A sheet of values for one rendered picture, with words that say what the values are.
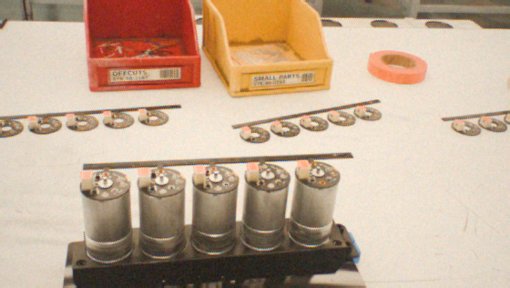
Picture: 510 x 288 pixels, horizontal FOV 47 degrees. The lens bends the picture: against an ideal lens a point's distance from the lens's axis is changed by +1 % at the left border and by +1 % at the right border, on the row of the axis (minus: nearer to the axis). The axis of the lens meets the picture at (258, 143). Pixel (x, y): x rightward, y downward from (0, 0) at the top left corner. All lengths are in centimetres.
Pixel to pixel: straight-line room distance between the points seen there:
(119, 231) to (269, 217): 8
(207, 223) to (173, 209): 2
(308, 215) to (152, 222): 8
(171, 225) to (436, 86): 37
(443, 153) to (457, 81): 15
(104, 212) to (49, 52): 34
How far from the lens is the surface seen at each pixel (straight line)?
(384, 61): 63
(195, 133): 47
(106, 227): 31
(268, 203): 31
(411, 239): 39
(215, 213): 31
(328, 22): 77
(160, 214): 30
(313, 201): 31
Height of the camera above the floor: 99
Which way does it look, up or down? 31 degrees down
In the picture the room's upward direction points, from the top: 5 degrees clockwise
